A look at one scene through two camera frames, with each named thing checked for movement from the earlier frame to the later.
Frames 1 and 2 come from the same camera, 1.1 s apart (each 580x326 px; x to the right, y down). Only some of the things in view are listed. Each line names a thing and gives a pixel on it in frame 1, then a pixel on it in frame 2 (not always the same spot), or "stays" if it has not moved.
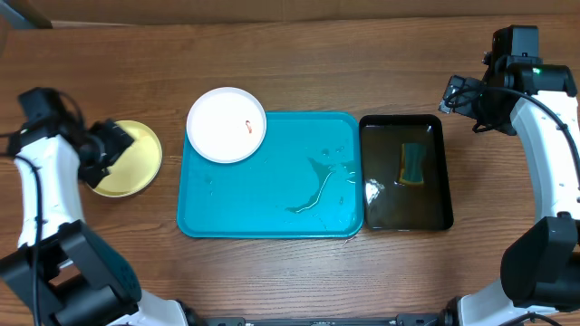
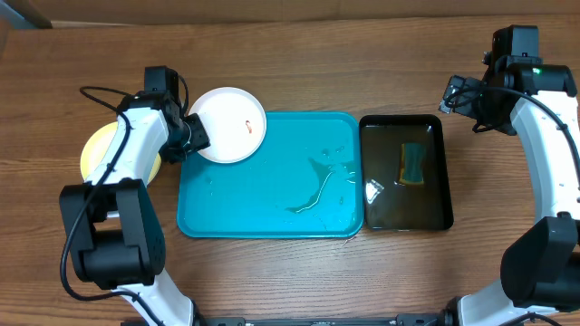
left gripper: x=120 y=139 → x=202 y=141
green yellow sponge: x=412 y=163 stays
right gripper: x=491 y=113 stays
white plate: x=227 y=125 stays
